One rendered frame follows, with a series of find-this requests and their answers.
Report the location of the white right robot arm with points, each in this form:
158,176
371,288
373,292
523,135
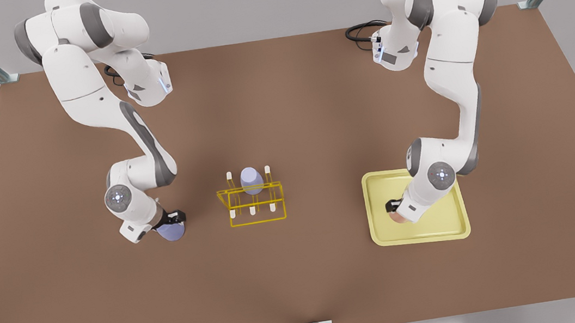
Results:
92,86

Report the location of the pink cup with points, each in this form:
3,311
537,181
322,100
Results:
396,216

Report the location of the yellow tray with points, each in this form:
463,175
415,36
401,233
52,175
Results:
437,222

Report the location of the lavender cup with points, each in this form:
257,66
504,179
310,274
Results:
171,231
251,180

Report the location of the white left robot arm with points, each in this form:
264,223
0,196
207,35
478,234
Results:
450,53

